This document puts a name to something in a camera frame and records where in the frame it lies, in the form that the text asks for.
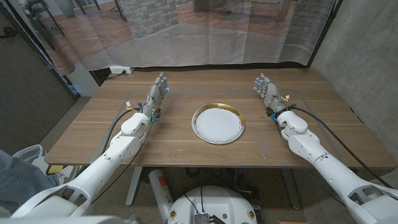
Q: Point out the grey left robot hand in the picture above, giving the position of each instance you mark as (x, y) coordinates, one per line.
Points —
(155, 95)

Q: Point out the white sneaker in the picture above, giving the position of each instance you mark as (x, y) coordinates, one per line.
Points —
(31, 154)

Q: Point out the black backdrop frame pole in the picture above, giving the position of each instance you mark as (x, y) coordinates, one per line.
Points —
(57, 73)
(326, 32)

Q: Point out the printed room backdrop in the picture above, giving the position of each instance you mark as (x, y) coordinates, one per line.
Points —
(186, 40)

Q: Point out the white table leg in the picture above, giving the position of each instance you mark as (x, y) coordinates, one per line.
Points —
(291, 189)
(133, 186)

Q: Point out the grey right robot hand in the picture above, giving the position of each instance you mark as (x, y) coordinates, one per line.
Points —
(271, 92)

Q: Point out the gold-rimmed white paper plate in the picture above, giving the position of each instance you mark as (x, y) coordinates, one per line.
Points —
(217, 126)

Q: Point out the person's leg in jeans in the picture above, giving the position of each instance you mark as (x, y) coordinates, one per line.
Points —
(18, 180)

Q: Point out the white robot torso edge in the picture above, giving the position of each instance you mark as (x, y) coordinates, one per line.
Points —
(62, 220)

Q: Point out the white cylinder with orange label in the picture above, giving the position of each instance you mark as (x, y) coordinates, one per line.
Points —
(160, 193)

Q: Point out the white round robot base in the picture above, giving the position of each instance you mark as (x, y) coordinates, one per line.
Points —
(214, 202)

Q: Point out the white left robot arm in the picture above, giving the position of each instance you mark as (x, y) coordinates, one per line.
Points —
(102, 165)

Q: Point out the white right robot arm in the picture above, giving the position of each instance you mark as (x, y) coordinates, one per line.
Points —
(329, 169)

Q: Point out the white power strip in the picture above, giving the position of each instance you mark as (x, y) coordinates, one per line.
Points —
(119, 69)

